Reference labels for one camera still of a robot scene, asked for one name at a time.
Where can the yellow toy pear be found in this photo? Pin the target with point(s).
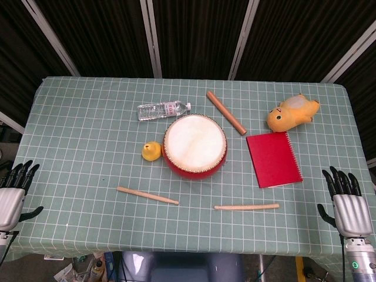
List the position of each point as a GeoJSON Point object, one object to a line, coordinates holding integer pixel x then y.
{"type": "Point", "coordinates": [151, 151]}

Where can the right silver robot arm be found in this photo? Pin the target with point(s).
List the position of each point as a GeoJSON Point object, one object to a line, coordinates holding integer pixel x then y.
{"type": "Point", "coordinates": [361, 258]}

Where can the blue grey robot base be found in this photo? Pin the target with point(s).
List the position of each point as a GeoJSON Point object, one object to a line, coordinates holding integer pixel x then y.
{"type": "Point", "coordinates": [182, 267]}

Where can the light wooden drumstick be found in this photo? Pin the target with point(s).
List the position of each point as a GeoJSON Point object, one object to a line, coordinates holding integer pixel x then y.
{"type": "Point", "coordinates": [246, 207]}
{"type": "Point", "coordinates": [147, 195]}

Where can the white partition frame post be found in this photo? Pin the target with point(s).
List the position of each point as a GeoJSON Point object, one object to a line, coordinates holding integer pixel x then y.
{"type": "Point", "coordinates": [151, 38]}
{"type": "Point", "coordinates": [11, 122]}
{"type": "Point", "coordinates": [349, 55]}
{"type": "Point", "coordinates": [50, 36]}
{"type": "Point", "coordinates": [241, 38]}

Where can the red spiral notebook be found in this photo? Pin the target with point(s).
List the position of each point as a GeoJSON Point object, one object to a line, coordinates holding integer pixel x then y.
{"type": "Point", "coordinates": [273, 160]}

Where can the green grid cutting mat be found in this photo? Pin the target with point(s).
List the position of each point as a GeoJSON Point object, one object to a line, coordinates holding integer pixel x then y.
{"type": "Point", "coordinates": [88, 132]}

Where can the clear plastic water bottle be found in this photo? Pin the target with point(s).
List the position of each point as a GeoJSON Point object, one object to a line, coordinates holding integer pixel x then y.
{"type": "Point", "coordinates": [158, 110]}

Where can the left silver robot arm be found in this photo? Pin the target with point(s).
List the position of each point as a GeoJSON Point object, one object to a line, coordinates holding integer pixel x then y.
{"type": "Point", "coordinates": [3, 243]}

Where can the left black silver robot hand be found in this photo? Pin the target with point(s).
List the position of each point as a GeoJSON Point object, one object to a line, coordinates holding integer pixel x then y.
{"type": "Point", "coordinates": [10, 205]}

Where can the brown wooden rod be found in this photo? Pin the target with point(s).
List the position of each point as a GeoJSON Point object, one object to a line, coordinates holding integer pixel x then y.
{"type": "Point", "coordinates": [226, 113]}

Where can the yellow table leg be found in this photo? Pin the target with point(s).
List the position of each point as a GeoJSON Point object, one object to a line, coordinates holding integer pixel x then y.
{"type": "Point", "coordinates": [299, 268]}

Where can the yellow plush toy animal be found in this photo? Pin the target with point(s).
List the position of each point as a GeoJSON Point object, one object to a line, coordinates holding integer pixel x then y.
{"type": "Point", "coordinates": [290, 114]}

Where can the red drum with white skin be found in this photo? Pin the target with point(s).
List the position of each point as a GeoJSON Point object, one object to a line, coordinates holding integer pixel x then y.
{"type": "Point", "coordinates": [194, 144]}

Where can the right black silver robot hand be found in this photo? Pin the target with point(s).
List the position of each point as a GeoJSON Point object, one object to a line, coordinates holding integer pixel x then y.
{"type": "Point", "coordinates": [351, 214]}

